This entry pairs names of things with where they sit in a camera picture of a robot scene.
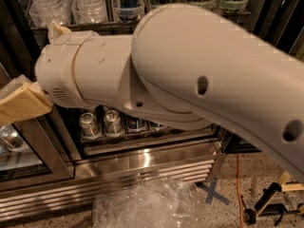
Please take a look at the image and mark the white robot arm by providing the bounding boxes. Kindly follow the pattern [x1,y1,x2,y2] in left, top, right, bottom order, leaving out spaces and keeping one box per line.
[1,4,304,181]

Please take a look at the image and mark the left glass fridge door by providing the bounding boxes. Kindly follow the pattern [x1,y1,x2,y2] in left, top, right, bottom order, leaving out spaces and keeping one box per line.
[0,67,74,191]

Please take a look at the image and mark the stainless steel fridge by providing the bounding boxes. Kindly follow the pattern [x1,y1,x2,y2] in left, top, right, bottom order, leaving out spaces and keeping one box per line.
[0,0,304,222]

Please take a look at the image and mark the right fridge door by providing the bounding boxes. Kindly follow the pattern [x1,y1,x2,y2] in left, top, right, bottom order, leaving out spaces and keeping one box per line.
[221,0,304,154]

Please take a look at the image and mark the can behind left door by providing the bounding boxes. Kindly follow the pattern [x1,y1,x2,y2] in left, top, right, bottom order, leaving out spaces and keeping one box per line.
[0,124,29,152]

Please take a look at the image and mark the silver can bottom front left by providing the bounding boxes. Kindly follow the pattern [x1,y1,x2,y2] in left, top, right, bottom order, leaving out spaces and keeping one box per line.
[79,112,102,140]

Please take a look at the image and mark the silver can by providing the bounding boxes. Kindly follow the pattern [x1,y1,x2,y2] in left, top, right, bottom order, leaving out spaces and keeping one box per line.
[104,110,124,136]
[79,112,102,140]

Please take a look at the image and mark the blue pepsi can front left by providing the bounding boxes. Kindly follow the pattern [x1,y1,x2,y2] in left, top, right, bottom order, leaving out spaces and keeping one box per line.
[127,117,146,131]

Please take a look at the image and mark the blue pepsi can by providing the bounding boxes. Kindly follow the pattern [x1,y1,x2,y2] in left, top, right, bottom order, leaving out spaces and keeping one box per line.
[127,117,146,131]
[149,122,166,131]

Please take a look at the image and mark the blue pepsi can front right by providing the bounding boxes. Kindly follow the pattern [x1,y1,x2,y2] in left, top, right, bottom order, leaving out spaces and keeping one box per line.
[149,122,166,131]

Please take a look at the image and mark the blue red energy drink can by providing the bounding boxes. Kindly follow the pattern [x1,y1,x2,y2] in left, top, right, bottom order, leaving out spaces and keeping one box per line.
[117,0,138,21]

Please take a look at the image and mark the clear plastic bin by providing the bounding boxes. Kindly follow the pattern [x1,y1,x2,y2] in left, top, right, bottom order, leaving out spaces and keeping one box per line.
[92,179,200,228]

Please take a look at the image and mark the blue tape cross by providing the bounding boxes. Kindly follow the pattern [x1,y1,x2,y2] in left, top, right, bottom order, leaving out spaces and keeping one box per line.
[197,179,230,205]

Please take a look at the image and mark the yellow black wheeled stand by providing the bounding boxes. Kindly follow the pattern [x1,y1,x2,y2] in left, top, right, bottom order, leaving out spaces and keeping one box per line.
[241,171,304,227]

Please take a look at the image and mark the orange cable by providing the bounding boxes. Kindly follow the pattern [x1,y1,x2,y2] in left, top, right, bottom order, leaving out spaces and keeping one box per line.
[237,154,245,228]

